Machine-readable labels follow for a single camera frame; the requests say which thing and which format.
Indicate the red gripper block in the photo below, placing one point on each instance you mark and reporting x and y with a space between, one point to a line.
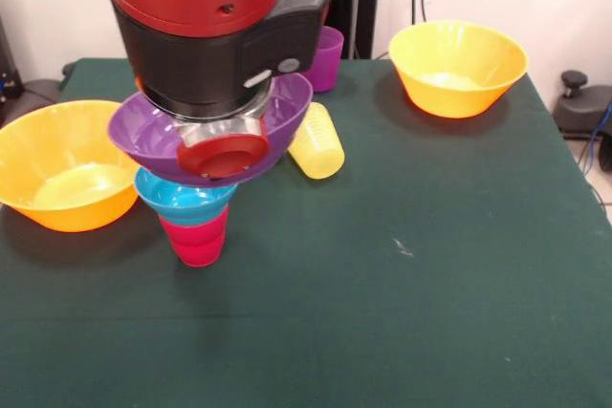
225 157

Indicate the light blue opaque bowl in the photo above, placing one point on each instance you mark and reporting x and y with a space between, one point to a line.
186 209

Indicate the purple bowl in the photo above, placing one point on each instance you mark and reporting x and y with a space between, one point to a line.
143 140

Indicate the red cup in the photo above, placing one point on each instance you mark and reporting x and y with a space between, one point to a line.
196 245

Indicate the yellow cup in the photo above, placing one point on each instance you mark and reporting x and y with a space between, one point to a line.
320 150

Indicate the purple cup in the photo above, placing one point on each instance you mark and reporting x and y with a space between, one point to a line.
330 64

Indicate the large orange bowl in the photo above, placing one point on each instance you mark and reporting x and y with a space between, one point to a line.
459 97
28 159

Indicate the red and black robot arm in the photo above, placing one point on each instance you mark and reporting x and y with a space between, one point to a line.
215 35

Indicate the dark green tablecloth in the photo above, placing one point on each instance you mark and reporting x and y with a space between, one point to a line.
334 307

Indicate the black equipment rack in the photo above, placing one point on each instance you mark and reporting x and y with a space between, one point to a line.
9 69

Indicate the black clamp mount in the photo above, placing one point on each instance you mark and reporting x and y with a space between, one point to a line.
588 107

